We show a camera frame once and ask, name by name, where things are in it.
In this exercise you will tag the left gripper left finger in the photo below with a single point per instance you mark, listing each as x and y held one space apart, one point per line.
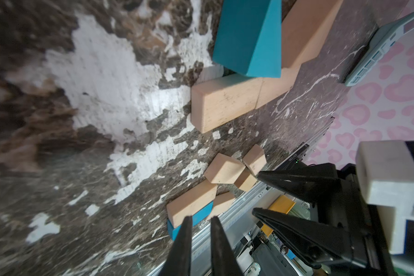
179 260

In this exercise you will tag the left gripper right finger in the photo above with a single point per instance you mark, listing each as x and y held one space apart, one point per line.
223 261

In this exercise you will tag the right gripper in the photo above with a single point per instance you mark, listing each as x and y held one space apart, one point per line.
346 235

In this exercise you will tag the wooden block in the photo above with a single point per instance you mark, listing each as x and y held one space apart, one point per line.
221 100
305 30
221 204
255 159
245 181
191 202
224 170

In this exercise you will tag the wooden block top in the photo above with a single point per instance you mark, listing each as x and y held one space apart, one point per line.
221 100

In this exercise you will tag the teal triangle block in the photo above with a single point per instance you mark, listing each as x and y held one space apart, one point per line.
249 38

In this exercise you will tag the teal rectangular block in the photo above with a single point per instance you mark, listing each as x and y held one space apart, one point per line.
196 219

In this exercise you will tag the wooden block bottom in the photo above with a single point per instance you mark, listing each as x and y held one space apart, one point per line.
221 204

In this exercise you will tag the grey calculator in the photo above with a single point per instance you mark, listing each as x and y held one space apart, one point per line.
379 45

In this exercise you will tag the aluminium front rail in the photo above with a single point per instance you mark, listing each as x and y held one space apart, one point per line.
237 221

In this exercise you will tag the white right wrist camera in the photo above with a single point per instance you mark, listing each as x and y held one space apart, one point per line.
385 171

